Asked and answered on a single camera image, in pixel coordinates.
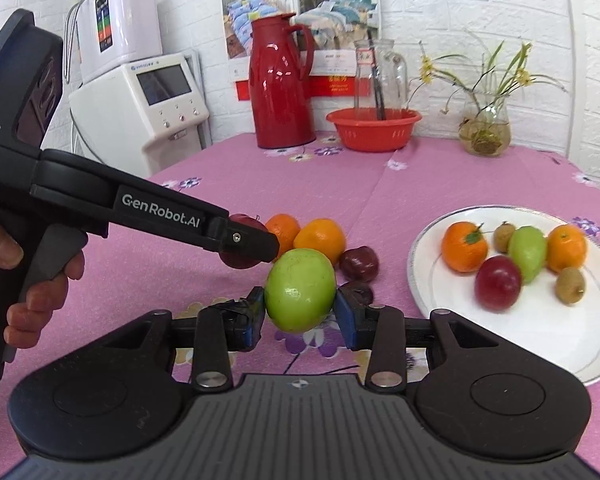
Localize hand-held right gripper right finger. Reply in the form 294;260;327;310
332;292;501;394

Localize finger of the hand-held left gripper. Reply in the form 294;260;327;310
206;220;281;264

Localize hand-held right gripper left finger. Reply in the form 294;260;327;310
101;286;267;393

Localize red plum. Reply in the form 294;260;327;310
219;213;271;271

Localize green jujube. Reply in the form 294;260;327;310
264;248;337;334

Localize tangerine with green stem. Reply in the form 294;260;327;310
440;221;489;274

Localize red apple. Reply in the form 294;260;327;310
474;255;523;310

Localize green pear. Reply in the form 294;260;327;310
507;225;548;284

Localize white plate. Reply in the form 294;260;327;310
406;204;600;387

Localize orange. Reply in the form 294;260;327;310
292;218;347;267
264;214;302;261
546;224;588;274

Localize person's left hand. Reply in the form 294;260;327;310
0;215;87;348

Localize dark purple plum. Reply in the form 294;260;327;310
339;245;380;282
337;280;374;306

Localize white appliance with screen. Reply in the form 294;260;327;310
69;52;212;179

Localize pink floral tablecloth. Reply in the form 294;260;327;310
0;130;600;480

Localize red thermos jug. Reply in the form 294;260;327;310
248;12;317;150

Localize red plastic basin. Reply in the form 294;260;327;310
326;107;423;153

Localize white water purifier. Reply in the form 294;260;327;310
65;0;162;84

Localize black chopsticks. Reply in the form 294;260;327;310
366;40;387;122

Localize glass pitcher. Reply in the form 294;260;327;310
353;39;409;111

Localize glass vase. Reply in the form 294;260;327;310
458;92;512;157

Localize green plant yellow flowers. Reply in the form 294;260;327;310
410;30;569;121

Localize white wall pipe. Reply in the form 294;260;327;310
560;0;584;161

